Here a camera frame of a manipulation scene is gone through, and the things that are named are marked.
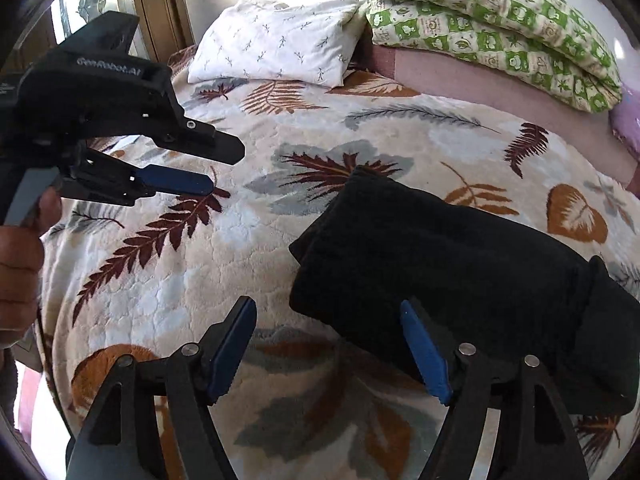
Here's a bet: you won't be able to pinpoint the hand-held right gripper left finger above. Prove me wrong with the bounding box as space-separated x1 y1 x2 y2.
65 296 258 480

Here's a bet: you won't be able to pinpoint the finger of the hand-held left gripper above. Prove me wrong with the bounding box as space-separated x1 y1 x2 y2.
150 110 246 165
60 145 215 207

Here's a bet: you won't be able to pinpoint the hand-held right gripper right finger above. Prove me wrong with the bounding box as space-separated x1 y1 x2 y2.
400 299 591 480

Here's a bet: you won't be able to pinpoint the black pants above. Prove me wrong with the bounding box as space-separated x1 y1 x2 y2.
289 166 640 418

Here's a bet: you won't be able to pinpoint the person's left hand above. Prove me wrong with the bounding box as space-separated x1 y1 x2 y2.
0 192 64 349

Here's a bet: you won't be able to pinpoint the leaf print blanket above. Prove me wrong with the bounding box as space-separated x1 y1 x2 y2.
37 45 640 480

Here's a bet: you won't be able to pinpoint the white sprig print pillow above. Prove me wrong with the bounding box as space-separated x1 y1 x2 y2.
187 0 369 87

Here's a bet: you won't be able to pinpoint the pink brown quilted bed cover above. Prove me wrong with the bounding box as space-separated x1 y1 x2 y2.
360 35 640 197

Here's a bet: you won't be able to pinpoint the green checked folded quilt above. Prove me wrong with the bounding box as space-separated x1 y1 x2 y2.
352 0 624 114

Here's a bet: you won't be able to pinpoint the purple floral folded cloth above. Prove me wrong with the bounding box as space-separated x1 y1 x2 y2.
608 85 640 162

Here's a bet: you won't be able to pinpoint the wooden door frame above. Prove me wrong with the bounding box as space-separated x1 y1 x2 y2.
112 0 197 67

